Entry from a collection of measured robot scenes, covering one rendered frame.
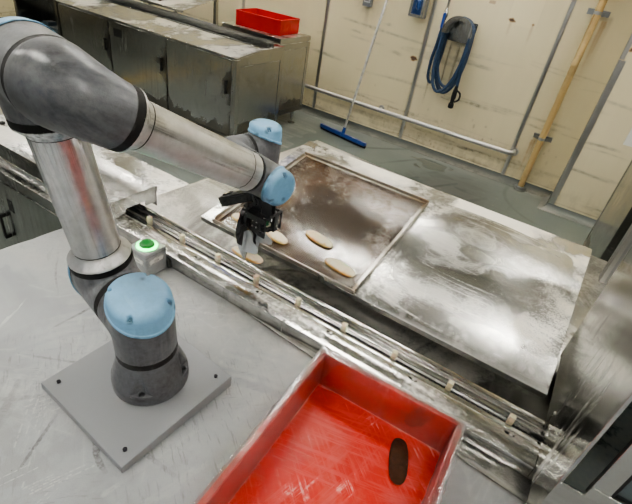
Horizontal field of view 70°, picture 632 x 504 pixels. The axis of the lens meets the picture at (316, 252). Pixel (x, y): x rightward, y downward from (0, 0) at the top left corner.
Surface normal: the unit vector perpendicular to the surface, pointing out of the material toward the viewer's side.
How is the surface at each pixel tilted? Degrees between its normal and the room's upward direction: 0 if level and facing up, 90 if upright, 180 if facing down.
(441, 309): 10
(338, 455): 0
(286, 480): 0
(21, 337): 0
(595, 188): 90
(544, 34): 90
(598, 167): 90
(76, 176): 91
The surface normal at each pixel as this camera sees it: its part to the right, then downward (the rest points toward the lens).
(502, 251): 0.05, -0.73
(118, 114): 0.64, 0.29
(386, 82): -0.54, 0.41
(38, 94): -0.06, 0.42
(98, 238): 0.59, 0.55
